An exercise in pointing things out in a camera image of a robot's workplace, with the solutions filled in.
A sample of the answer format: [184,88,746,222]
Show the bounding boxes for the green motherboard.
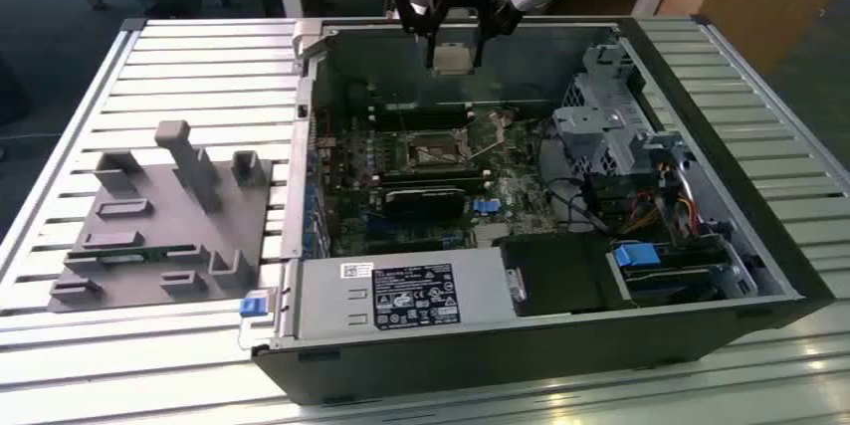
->
[311,106,565,255]

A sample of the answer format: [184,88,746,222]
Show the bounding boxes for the black CPU socket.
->
[400,128,476,171]

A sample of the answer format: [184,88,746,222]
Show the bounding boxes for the black plastic shroud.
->
[500,233,625,317]

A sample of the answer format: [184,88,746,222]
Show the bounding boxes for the black graphics card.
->
[381,185,465,221]

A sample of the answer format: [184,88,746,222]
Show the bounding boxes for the silver metal disk cage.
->
[549,44,692,177]

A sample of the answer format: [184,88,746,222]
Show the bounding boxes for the small silver heatsink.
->
[473,223,512,247]

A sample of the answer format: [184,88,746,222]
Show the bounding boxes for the grey plastic parts rack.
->
[46,119,277,316]

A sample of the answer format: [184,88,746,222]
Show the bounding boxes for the yellow and orange wires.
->
[629,193,706,237]

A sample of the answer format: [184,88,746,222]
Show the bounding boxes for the black RAM slot bank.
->
[368,101,473,131]

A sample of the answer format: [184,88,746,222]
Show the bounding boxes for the green RAM stick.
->
[65,244,200,263]

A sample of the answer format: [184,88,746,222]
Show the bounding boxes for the silver power supply unit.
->
[291,245,516,341]

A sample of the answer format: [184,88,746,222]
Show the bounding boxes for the black internal cable bundle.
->
[541,176,616,233]

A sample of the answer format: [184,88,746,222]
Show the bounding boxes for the blue disk carrier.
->
[613,243,661,270]

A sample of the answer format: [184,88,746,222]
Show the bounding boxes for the silver square CPU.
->
[429,41,480,77]

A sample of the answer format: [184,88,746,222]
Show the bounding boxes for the black open PC case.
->
[249,15,836,407]

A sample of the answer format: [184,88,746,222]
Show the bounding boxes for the blue case latch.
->
[237,290,277,319]

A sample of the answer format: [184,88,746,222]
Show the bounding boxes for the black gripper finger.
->
[389,0,452,68]
[471,7,523,68]

